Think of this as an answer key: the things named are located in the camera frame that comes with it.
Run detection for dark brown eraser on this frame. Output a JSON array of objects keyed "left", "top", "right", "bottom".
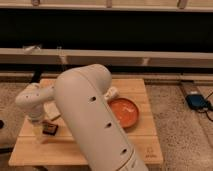
[{"left": 42, "top": 121, "right": 58, "bottom": 136}]

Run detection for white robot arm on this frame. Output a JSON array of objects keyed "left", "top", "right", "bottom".
[{"left": 16, "top": 64, "right": 148, "bottom": 171}]

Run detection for orange ceramic bowl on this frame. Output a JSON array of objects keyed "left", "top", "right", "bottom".
[{"left": 108, "top": 98, "right": 139, "bottom": 128}]

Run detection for wooden table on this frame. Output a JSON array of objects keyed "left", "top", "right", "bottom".
[{"left": 9, "top": 79, "right": 163, "bottom": 166}]

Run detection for white plastic bottle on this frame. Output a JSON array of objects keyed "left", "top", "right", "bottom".
[{"left": 104, "top": 87, "right": 118, "bottom": 101}]

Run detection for blue device on floor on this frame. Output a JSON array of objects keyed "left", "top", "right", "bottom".
[{"left": 186, "top": 94, "right": 207, "bottom": 110}]

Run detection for white horizontal rail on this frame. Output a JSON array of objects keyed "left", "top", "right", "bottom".
[{"left": 0, "top": 48, "right": 213, "bottom": 68}]

